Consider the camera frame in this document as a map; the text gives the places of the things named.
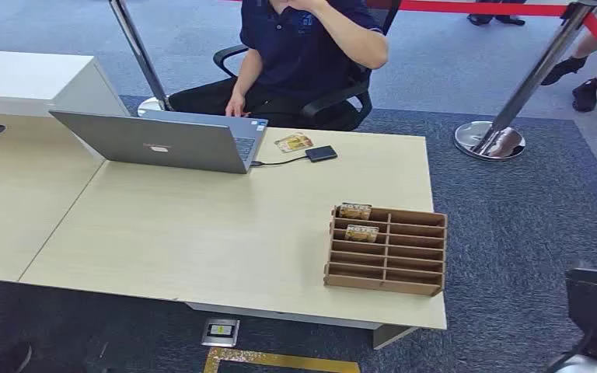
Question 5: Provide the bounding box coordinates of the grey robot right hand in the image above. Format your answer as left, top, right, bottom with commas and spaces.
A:
565, 267, 597, 357

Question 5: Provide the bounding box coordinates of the person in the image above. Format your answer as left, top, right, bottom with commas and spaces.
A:
168, 0, 389, 130
466, 0, 527, 27
540, 0, 597, 113

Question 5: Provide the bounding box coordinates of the wooden card holder rack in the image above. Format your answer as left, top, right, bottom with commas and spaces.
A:
323, 204, 449, 298

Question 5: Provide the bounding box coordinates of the gold hotel card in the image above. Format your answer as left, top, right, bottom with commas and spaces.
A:
274, 132, 314, 155
338, 202, 373, 221
344, 225, 380, 243

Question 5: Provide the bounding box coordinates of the person's right hand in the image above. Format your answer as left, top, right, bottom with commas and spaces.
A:
225, 91, 251, 119

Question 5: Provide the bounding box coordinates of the black external drive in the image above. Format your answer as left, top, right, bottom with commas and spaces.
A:
305, 145, 339, 164

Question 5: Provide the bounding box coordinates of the black office chair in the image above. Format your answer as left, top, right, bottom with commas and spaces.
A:
212, 0, 403, 132

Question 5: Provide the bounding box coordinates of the silver floor socket box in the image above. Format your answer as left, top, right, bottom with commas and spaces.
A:
201, 317, 241, 348

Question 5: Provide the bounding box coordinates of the grey laptop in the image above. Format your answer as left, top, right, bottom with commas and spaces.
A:
48, 109, 270, 175

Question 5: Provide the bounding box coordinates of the white cabinet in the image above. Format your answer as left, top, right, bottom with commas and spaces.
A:
0, 50, 131, 118

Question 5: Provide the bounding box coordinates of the white desk frame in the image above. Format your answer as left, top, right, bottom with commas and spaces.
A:
186, 302, 419, 351

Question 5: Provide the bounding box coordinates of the chrome stanchion post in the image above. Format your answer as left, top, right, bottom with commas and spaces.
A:
107, 0, 176, 118
453, 0, 597, 162

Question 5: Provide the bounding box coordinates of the black usb cable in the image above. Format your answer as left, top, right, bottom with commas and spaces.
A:
250, 154, 311, 168

